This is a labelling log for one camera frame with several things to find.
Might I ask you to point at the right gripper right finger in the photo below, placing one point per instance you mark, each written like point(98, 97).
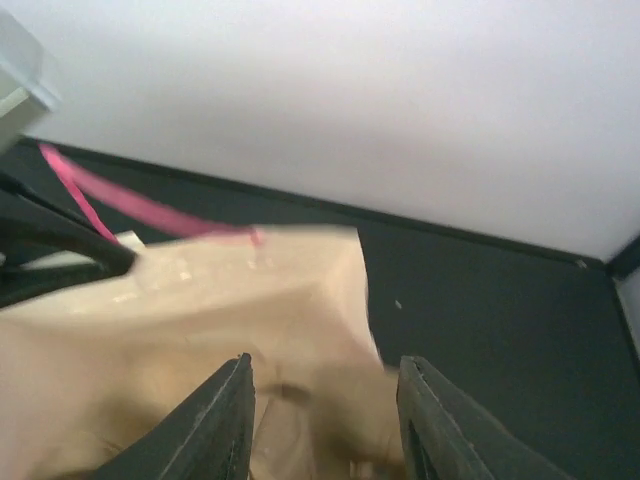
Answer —
point(447, 435)

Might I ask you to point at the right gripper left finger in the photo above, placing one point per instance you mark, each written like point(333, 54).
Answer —
point(206, 437)

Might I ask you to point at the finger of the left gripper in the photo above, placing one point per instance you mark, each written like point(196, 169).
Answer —
point(28, 219)

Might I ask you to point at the cake print paper bag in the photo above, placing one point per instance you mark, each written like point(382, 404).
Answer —
point(89, 370)

